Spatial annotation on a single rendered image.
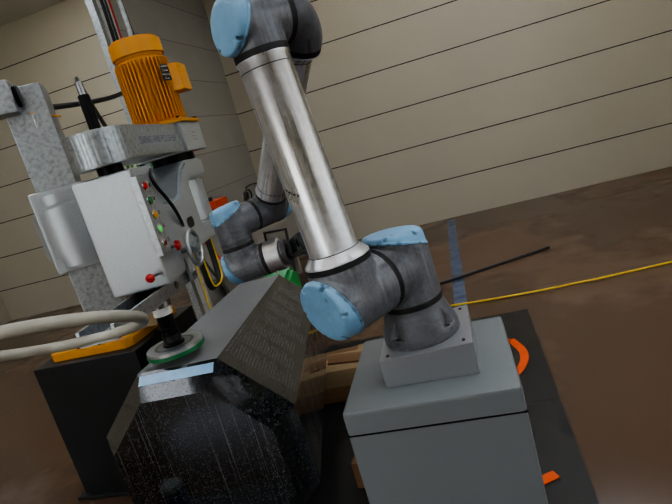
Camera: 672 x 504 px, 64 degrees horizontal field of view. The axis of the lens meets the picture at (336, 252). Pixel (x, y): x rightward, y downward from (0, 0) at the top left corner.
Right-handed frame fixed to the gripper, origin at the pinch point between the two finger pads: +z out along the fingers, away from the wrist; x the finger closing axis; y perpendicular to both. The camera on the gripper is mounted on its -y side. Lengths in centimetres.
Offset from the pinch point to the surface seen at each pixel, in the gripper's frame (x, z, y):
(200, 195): -49, -72, 97
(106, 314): 4, -57, -29
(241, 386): 36, -58, 43
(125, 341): 5, -130, 101
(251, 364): 30, -56, 53
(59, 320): 3, -62, -37
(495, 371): 43, 23, -17
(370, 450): 52, -10, -18
